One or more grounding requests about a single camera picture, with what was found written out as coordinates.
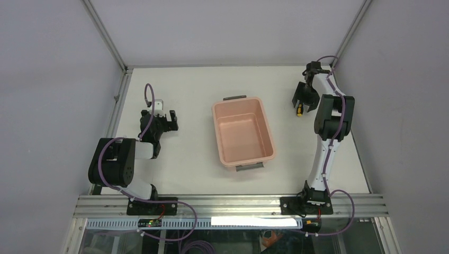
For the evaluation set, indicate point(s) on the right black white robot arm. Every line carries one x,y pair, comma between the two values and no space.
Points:
333,121

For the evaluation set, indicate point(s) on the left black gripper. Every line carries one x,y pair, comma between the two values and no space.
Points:
160,121

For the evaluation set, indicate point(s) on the black yellow handled screwdriver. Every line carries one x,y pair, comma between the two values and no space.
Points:
300,110

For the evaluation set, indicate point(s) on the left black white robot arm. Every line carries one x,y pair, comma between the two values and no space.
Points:
114,159

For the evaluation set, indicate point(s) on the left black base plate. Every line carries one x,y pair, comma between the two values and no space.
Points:
152,207

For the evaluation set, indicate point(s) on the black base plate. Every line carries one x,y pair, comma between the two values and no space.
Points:
152,207
292,205

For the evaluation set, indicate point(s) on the pink plastic bin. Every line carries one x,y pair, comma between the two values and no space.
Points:
243,134

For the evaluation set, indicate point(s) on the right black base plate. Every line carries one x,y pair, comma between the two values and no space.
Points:
292,205

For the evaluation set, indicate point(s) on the white slotted cable duct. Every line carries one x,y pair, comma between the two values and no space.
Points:
213,223

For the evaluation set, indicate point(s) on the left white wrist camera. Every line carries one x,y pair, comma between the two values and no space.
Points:
156,108

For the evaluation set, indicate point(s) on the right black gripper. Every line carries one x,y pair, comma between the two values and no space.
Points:
308,87

